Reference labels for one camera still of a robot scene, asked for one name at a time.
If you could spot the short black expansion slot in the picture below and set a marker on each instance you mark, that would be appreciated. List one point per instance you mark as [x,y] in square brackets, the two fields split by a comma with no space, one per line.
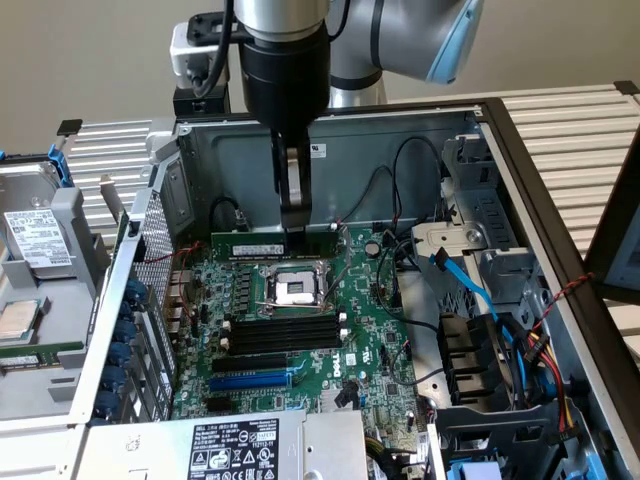
[219,405]

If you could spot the grey parts rack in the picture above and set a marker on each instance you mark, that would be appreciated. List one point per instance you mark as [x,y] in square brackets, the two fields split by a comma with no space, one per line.
[55,310]

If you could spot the green RAM stick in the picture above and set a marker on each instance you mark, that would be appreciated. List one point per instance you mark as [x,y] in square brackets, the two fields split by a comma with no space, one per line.
[45,359]
[250,247]

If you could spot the blue disk rail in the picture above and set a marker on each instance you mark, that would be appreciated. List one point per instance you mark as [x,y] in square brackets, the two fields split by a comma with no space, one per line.
[61,170]

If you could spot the CPU socket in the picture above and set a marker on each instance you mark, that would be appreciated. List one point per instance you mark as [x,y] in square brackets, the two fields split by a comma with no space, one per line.
[292,292]

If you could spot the blue plastic piece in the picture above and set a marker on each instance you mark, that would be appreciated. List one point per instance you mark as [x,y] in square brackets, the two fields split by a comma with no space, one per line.
[475,472]

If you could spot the grey power supply unit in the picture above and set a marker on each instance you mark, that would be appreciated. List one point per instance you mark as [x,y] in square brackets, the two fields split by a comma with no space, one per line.
[150,445]

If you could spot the black plastic fan shroud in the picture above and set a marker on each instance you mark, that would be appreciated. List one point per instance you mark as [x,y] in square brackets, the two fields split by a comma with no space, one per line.
[470,350]

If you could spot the silver chipset heatsink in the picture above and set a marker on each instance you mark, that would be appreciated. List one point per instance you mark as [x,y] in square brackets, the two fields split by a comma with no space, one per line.
[327,400]

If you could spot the open metal PC case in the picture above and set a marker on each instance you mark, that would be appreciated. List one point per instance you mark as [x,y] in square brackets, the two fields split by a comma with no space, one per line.
[360,150]

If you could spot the blue expansion slot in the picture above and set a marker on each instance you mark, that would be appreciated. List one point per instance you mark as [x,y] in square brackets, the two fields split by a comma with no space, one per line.
[250,382]

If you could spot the black box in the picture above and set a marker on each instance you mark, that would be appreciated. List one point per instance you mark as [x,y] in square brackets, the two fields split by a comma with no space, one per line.
[215,103]

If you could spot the blue slot clip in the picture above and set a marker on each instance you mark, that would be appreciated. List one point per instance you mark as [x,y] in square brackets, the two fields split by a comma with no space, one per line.
[135,291]
[107,403]
[126,332]
[115,378]
[121,355]

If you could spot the green Dell motherboard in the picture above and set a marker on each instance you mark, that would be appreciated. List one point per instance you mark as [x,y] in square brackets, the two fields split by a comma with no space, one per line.
[360,300]

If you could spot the metal socket cover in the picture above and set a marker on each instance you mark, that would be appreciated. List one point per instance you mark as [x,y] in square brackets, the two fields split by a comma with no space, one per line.
[346,240]

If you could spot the long black expansion slot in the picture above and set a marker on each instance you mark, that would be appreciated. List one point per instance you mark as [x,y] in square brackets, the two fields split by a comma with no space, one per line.
[250,363]

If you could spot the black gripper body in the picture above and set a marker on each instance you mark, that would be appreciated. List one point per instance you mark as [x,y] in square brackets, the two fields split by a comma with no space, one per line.
[285,80]

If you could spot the black plug connector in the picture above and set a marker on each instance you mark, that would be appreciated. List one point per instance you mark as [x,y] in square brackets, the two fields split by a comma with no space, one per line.
[345,397]

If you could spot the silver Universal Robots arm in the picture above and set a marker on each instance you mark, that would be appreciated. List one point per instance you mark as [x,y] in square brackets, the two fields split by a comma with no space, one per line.
[400,30]

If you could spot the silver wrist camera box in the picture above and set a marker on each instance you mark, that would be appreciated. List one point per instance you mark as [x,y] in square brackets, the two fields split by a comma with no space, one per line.
[182,50]

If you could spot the black table end cap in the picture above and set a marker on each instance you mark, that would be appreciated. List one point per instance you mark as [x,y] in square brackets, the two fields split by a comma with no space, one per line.
[70,126]
[627,87]

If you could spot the black framed panel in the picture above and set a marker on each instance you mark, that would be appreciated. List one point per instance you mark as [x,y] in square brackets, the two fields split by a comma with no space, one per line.
[597,240]

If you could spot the silver CPU chip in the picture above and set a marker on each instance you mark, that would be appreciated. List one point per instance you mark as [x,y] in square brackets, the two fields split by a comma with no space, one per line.
[17,321]

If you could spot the black plastic disk bay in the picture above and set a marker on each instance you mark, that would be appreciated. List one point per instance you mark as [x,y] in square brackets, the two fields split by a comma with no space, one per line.
[500,425]

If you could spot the metal disk bay cage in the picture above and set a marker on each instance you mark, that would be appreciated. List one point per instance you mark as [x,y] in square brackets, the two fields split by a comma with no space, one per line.
[500,215]

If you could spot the silver metal bracket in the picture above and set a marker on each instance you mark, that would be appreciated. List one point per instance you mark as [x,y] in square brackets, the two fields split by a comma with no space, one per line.
[440,235]

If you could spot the round coin battery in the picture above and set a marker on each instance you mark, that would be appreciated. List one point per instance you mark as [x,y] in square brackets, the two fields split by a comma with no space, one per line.
[371,247]

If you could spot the silver hard disk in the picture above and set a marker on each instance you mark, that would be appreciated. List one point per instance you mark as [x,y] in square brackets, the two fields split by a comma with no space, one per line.
[35,235]

